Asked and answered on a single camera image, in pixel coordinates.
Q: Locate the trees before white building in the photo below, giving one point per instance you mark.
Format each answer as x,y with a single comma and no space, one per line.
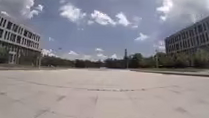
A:
0,54

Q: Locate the white building with grid windows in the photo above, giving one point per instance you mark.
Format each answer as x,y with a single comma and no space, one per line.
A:
16,37

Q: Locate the pale pole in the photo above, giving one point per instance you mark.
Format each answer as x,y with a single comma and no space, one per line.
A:
39,61

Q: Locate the pale stone slab plaza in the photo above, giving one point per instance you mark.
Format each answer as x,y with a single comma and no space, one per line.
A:
101,98

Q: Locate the tall dark tower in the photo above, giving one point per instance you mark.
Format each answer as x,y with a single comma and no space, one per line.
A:
125,54

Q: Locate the grey building with window rows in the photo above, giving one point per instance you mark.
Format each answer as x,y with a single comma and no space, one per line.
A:
195,36

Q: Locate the row of trees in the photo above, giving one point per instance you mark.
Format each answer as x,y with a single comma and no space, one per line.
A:
142,60

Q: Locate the dark kerb strip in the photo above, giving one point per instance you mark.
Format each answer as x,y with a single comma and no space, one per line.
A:
182,73

